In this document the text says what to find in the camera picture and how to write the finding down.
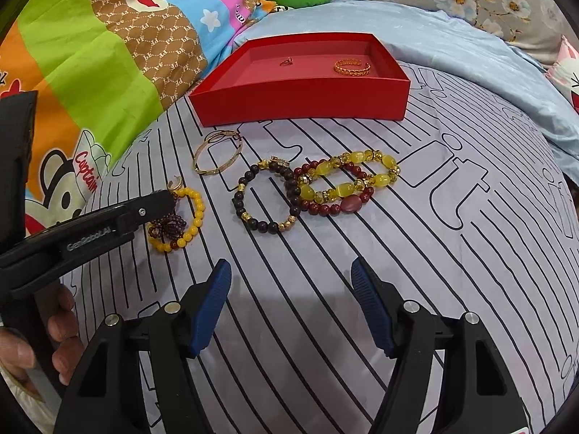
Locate gold braided bangle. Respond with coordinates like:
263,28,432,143
334,58,372,74

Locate grey striped bed sheet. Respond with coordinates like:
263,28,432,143
59,61,579,434

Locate yellow oval stone bracelet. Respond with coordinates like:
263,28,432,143
296,148,399,204

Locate thin gold bangle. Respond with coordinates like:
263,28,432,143
193,129,245,175

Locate light blue blanket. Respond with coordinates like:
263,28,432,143
230,0,579,173

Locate cartoon face pillow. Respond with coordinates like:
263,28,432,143
544,35,579,115

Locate dark red bead bracelet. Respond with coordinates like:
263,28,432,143
293,158,379,218

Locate colourful cartoon monkey quilt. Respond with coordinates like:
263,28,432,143
0,0,278,240

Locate person's left hand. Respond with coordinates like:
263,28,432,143
0,284,85,394

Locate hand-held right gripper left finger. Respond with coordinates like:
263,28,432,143
53,259,233,434

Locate dark brown bead bracelet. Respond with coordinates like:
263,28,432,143
231,159,302,234

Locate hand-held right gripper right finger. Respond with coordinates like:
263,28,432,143
350,255,528,434

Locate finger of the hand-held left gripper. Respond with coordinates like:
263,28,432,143
115,190,178,240

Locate yellow round bead bracelet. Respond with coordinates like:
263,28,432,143
149,188,207,254

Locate red cardboard box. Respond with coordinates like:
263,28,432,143
187,31,411,127

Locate tiny garnet bead bracelet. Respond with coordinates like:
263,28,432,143
147,215,187,242

